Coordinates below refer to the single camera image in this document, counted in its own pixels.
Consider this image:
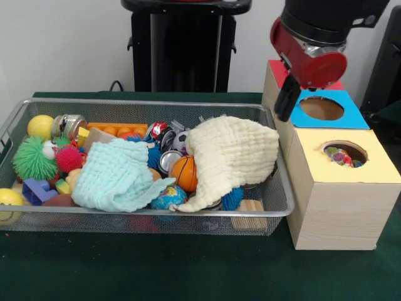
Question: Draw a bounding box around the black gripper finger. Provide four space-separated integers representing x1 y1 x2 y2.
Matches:
273 74 302 123

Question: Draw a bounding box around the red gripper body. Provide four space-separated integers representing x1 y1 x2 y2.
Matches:
270 17 348 90

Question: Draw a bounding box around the cream waffle cloth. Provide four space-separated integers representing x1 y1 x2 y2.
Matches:
169 116 279 213

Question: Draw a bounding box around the multicoloured patterned cloth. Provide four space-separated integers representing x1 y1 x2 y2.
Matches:
326 147 365 168

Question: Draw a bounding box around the mint waffle cloth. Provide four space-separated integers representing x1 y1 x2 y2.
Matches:
71 138 178 215

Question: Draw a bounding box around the wooden box with three holes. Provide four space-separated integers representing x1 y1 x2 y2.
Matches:
261 60 401 251

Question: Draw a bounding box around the shallow clear mesh bin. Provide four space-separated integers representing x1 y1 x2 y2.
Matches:
0 97 294 237

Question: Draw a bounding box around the blue spiky ball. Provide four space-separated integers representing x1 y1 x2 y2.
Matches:
220 186 243 211

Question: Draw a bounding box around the small soccer ball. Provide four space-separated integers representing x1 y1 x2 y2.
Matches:
171 130 190 153

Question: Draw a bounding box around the orange toy basketball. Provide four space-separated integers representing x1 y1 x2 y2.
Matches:
170 156 195 193

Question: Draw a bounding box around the blue globe ball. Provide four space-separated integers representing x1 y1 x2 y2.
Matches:
152 186 187 211

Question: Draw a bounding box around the orange toy brick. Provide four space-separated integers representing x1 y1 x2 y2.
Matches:
86 122 148 140

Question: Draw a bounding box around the crushed silver drink can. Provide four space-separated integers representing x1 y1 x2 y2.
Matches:
51 112 87 137

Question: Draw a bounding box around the red spiky ball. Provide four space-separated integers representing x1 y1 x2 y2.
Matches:
56 145 86 173

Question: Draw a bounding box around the yellow ball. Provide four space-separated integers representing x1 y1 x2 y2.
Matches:
0 188 23 225
26 115 55 140

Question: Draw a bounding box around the green spiky ball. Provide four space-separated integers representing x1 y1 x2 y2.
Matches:
13 137 60 181

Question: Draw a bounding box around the purple toy block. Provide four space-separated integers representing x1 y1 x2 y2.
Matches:
21 179 59 206

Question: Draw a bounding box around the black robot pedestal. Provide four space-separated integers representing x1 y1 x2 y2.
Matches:
121 0 251 93

